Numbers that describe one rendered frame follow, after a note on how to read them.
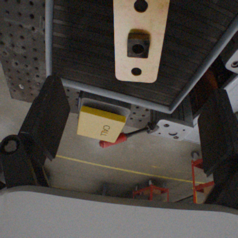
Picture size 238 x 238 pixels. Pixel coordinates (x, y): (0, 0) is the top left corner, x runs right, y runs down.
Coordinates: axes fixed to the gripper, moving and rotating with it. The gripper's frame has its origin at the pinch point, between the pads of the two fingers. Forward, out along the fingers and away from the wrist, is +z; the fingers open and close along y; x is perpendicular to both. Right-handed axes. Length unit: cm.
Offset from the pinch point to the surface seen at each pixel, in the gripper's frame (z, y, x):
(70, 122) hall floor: 123, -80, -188
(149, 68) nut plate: 6.7, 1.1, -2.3
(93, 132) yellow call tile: 7.0, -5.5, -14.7
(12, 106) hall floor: 123, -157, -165
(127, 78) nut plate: 6.7, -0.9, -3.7
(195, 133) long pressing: 23.1, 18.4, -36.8
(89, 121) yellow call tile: 7.0, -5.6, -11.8
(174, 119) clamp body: 18.1, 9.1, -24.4
